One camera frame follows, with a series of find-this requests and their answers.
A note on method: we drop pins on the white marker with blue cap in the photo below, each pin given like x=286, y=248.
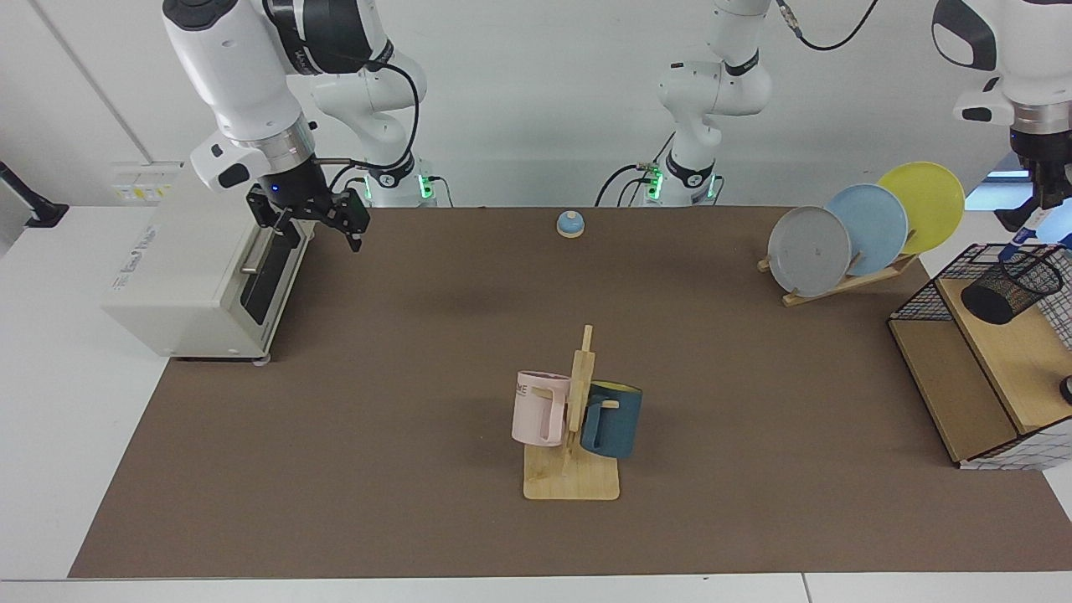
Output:
x=1038, y=224

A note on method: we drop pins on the black mesh pen holder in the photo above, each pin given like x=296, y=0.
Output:
x=1009, y=289

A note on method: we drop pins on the black clamp stand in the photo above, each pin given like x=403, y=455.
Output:
x=38, y=211
x=1015, y=219

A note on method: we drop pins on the pale toaster oven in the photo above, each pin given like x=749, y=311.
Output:
x=184, y=276

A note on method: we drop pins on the yellow plate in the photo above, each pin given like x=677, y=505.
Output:
x=930, y=201

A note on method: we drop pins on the light blue plate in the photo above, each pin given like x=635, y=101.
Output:
x=875, y=226

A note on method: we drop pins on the small black round object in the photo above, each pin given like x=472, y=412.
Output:
x=1067, y=389

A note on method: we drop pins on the brown table cloth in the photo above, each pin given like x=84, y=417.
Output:
x=419, y=435

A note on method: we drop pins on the small blue round bell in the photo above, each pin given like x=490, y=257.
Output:
x=570, y=224

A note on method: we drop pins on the wooden plate rack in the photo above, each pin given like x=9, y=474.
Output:
x=837, y=286

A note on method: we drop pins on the grey plate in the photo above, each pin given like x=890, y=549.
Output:
x=808, y=251

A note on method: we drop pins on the pink mug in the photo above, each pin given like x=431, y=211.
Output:
x=536, y=410

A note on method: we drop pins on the dark teal mug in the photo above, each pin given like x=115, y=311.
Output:
x=620, y=423

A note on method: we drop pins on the wooden cup stand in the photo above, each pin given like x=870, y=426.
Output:
x=578, y=481

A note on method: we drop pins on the white wall socket box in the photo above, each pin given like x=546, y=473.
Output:
x=138, y=184

